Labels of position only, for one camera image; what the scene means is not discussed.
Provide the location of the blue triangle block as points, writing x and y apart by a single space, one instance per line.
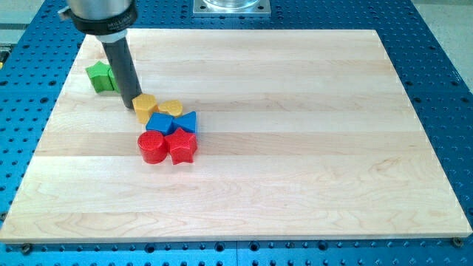
187 122

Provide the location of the yellow heart block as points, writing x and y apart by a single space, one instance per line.
171 107

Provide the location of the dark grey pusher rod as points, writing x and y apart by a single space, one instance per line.
123 68

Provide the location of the red star block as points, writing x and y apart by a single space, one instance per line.
181 145

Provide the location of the wooden board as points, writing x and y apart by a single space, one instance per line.
301 134

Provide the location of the yellow hexagon block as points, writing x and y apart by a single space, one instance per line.
145 105

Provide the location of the blue cube block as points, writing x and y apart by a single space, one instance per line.
162 123

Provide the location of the black and white tool collar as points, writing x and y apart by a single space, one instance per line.
107 21

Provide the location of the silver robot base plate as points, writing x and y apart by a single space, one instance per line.
246 8

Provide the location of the red cylinder block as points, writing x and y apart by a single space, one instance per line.
153 147

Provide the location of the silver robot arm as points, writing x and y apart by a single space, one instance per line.
108 21

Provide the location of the green star block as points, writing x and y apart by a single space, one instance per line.
98 75

